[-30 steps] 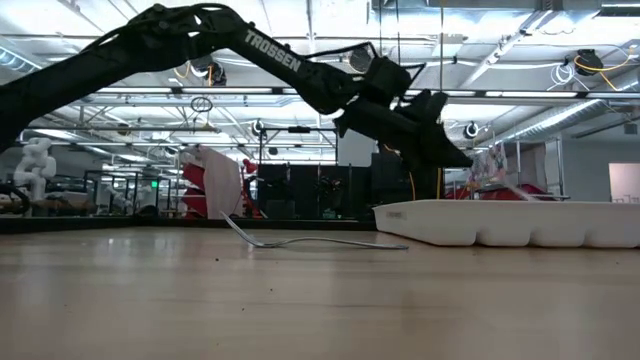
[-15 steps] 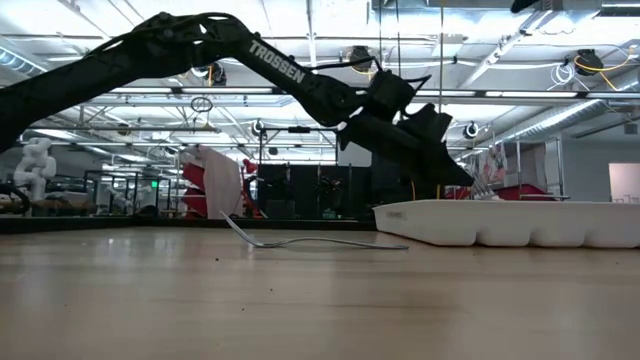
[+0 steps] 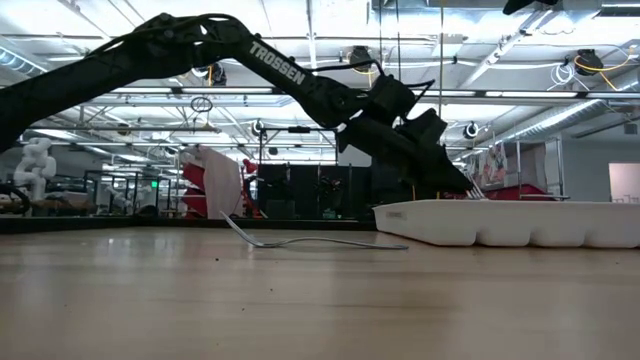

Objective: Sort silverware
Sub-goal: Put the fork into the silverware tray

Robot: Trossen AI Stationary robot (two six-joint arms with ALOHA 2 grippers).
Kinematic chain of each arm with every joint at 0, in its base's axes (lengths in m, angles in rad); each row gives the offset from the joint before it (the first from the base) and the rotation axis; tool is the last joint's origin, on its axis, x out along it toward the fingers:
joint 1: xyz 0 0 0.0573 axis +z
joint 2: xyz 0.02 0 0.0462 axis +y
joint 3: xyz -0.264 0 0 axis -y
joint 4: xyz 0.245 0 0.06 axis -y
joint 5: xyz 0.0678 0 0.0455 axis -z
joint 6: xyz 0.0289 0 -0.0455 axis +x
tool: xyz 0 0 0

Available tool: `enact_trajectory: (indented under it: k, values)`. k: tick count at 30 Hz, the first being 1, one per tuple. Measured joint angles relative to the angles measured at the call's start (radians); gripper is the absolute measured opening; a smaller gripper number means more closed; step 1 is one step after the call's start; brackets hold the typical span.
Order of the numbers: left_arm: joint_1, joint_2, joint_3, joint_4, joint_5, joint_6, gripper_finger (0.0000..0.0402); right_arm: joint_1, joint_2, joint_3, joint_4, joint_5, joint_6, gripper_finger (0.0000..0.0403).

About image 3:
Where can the black metal gantry frame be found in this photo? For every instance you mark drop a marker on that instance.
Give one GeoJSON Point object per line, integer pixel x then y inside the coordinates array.
{"type": "Point", "coordinates": [299, 129]}

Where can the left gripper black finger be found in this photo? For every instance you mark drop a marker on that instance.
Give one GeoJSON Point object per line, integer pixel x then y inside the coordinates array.
{"type": "Point", "coordinates": [440, 187]}
{"type": "Point", "coordinates": [452, 172]}

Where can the colourful printed banner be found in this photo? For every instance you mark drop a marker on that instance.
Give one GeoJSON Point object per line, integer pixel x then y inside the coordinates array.
{"type": "Point", "coordinates": [495, 165]}

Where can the white humanoid robot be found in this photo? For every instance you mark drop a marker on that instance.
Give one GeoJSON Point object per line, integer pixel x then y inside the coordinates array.
{"type": "Point", "coordinates": [37, 167]}

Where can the overhead light bar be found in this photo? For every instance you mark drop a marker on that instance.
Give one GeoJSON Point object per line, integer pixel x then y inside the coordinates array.
{"type": "Point", "coordinates": [500, 93]}

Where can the grey ceiling vent duct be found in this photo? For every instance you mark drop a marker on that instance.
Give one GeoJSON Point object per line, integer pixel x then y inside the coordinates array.
{"type": "Point", "coordinates": [15, 60]}

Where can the silver ventilation duct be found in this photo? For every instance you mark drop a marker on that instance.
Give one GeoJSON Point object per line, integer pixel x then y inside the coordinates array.
{"type": "Point", "coordinates": [575, 117]}

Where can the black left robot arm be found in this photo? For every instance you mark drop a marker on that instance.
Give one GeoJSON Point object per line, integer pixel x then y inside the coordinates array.
{"type": "Point", "coordinates": [150, 55]}

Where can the white plastic cutlery tray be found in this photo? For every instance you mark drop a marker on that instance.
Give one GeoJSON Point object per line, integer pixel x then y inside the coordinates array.
{"type": "Point", "coordinates": [500, 222]}

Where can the black workstation desk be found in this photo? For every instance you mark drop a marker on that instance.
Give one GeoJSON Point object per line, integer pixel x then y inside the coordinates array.
{"type": "Point", "coordinates": [310, 190]}

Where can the red machine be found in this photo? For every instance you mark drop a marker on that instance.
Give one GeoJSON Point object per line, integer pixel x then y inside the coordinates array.
{"type": "Point", "coordinates": [194, 176]}

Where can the pile of silver cutlery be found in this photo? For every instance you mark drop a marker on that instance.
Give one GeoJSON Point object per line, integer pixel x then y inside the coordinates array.
{"type": "Point", "coordinates": [200, 223]}

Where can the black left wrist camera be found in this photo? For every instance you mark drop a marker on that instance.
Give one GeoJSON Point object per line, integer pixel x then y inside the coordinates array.
{"type": "Point", "coordinates": [395, 97]}

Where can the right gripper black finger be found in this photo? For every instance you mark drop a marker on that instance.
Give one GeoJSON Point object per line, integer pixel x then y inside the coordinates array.
{"type": "Point", "coordinates": [530, 5]}

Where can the red storage bin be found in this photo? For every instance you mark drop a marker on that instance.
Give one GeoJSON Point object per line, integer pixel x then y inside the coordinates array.
{"type": "Point", "coordinates": [515, 192]}

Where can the white cloth cover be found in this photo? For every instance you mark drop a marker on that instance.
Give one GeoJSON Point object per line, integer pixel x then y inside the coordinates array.
{"type": "Point", "coordinates": [222, 182]}

